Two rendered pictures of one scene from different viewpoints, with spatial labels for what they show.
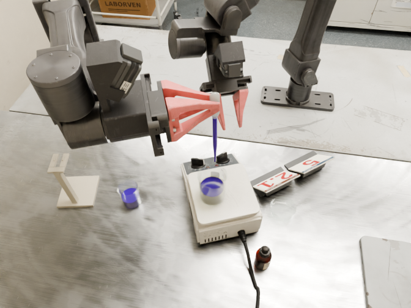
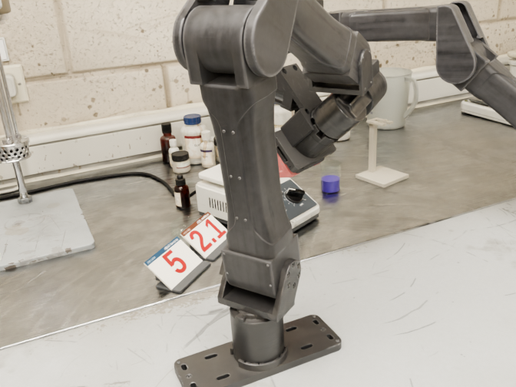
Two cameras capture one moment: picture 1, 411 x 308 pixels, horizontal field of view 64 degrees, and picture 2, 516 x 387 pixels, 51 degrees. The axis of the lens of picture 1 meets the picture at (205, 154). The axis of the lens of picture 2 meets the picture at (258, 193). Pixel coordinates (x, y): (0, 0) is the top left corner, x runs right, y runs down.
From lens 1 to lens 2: 130 cm
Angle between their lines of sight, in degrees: 100
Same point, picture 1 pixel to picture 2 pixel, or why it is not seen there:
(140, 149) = (387, 213)
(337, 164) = (137, 293)
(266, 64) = not seen: outside the picture
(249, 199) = (212, 174)
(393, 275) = (60, 233)
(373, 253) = (80, 236)
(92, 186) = (375, 179)
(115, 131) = not seen: hidden behind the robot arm
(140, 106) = not seen: hidden behind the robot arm
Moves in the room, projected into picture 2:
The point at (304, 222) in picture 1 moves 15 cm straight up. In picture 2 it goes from (157, 236) to (146, 157)
